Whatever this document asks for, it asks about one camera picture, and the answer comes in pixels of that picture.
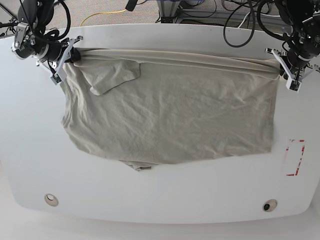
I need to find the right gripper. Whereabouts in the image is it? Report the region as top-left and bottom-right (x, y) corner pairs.
(41, 41), (81, 63)

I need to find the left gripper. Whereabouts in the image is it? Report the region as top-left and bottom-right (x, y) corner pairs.
(279, 46), (312, 76)

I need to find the beige T-shirt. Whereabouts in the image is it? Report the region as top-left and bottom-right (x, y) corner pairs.
(60, 49), (280, 170)

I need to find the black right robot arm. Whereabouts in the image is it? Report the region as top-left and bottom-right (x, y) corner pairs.
(9, 0), (83, 83)

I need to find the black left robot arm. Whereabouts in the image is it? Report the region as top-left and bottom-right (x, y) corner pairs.
(223, 0), (320, 71)

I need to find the red tape rectangle marking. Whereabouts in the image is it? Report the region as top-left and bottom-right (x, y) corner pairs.
(283, 139), (306, 177)

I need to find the right table grommet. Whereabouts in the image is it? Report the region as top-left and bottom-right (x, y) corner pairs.
(262, 199), (278, 213)

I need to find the table grommet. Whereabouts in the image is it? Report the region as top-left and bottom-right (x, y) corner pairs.
(44, 193), (59, 207)
(262, 199), (278, 213)

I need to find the left table grommet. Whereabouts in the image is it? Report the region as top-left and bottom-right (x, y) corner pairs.
(44, 193), (59, 207)

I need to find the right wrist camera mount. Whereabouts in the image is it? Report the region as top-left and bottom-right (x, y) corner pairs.
(34, 35), (84, 85)

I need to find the yellow cable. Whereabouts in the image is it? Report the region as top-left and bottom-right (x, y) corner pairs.
(79, 8), (127, 28)

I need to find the aluminium frame base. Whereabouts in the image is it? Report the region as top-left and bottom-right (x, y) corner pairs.
(155, 0), (188, 24)

